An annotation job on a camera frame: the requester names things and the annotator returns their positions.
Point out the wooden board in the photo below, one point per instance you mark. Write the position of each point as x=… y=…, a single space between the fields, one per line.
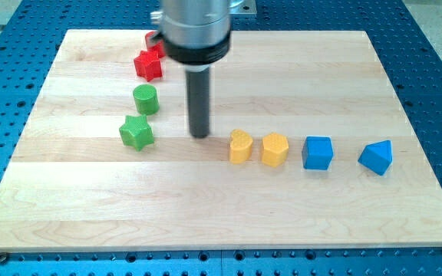
x=72 y=185

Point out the blue cube block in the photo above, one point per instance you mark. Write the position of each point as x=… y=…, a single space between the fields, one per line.
x=317 y=152

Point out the green star block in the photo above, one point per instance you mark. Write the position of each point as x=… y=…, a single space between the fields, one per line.
x=136 y=132

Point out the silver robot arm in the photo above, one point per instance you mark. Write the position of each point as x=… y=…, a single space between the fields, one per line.
x=196 y=34

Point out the red block behind arm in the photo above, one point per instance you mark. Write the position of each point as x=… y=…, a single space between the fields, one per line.
x=154 y=46

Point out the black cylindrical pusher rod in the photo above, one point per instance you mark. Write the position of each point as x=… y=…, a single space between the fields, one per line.
x=197 y=94

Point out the green cylinder block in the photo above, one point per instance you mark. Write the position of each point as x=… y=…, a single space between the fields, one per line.
x=145 y=99

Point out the blue triangular prism block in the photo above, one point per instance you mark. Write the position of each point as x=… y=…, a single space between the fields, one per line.
x=377 y=157

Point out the yellow heart block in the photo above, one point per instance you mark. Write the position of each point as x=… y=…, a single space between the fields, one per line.
x=240 y=146

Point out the yellow hexagon block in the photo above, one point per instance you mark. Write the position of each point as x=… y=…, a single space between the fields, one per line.
x=275 y=148

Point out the red star block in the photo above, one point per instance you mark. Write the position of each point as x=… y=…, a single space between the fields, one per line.
x=148 y=66

